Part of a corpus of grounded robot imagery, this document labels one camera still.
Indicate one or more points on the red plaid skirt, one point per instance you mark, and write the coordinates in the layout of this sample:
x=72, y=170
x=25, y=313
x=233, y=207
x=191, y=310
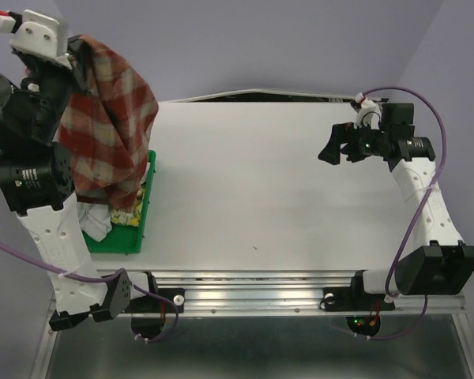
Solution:
x=108, y=131

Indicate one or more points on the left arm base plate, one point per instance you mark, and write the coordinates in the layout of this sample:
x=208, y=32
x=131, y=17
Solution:
x=141, y=303

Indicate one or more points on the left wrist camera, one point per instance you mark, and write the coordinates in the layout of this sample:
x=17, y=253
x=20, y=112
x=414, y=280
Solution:
x=37, y=34

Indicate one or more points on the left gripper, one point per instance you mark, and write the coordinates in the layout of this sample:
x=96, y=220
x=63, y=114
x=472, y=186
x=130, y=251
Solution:
x=75, y=50

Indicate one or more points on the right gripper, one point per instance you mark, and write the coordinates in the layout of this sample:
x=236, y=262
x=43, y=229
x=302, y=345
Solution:
x=341, y=133

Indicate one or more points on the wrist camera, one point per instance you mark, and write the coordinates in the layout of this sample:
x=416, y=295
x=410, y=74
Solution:
x=37, y=34
x=368, y=111

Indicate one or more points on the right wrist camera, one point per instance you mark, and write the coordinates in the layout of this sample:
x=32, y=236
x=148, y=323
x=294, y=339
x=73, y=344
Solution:
x=368, y=111

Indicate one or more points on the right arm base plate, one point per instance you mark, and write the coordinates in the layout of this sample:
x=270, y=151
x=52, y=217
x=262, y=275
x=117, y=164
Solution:
x=343, y=299

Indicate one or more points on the aluminium rail frame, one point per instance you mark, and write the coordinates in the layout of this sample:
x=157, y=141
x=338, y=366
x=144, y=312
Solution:
x=266, y=325

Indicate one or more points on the white skirt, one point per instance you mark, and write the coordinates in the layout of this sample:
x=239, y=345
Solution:
x=94, y=220

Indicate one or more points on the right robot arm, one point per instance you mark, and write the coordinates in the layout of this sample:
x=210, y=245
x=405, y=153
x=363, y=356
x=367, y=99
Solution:
x=440, y=262

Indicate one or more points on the yellow floral skirt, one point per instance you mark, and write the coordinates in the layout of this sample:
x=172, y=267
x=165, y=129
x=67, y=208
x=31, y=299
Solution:
x=133, y=217

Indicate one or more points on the green plastic tray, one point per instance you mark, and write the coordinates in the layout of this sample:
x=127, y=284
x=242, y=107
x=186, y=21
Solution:
x=127, y=239

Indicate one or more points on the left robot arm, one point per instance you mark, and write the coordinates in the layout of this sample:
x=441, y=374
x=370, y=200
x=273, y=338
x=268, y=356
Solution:
x=37, y=183

